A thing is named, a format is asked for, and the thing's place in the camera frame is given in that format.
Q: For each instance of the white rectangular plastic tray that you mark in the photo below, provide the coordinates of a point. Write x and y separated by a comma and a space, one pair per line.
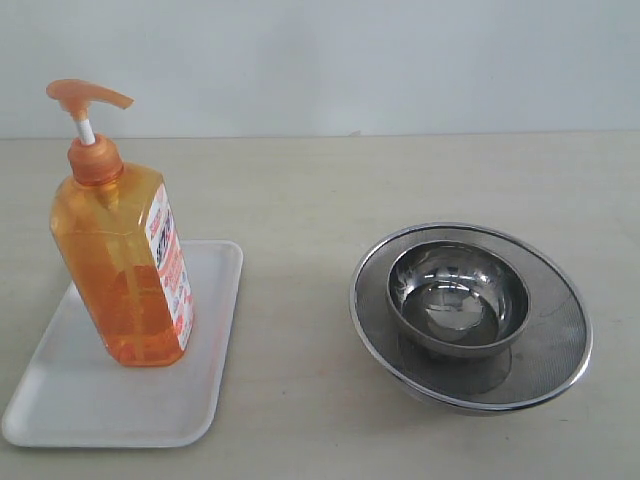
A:
73, 394

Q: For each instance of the small stainless steel bowl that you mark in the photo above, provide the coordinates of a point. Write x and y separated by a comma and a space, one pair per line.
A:
457, 299

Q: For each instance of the steel mesh strainer basin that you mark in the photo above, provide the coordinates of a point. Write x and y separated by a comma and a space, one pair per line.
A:
552, 353

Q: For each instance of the orange pump soap bottle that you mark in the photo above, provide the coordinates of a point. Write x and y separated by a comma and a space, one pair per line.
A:
115, 229

